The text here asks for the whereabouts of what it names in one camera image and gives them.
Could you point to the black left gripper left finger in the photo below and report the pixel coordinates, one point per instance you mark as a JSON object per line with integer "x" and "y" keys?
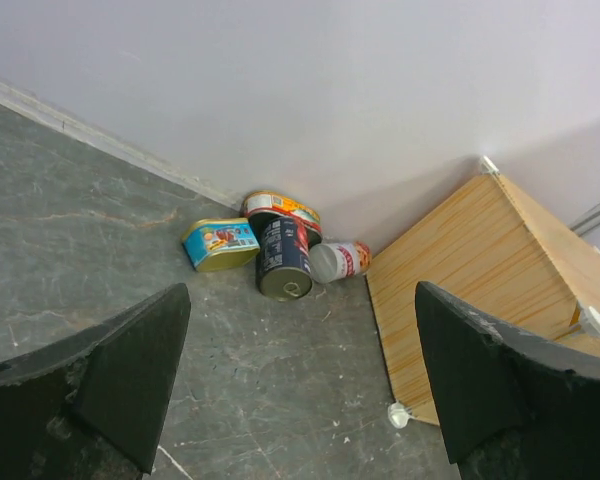
{"x": 93, "y": 405}

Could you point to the dark blue round can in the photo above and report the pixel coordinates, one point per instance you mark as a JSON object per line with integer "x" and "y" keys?
{"x": 283, "y": 269}

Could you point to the blue rectangular luncheon meat tin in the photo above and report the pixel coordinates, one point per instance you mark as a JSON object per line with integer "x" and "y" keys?
{"x": 220, "y": 244}

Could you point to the oval red fish tin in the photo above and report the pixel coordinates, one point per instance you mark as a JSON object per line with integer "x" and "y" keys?
{"x": 262, "y": 206}

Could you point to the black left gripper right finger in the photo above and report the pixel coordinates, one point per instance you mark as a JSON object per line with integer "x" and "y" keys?
{"x": 510, "y": 404}

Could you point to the wooden cube cabinet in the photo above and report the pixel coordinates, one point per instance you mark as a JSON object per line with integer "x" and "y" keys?
{"x": 493, "y": 246}

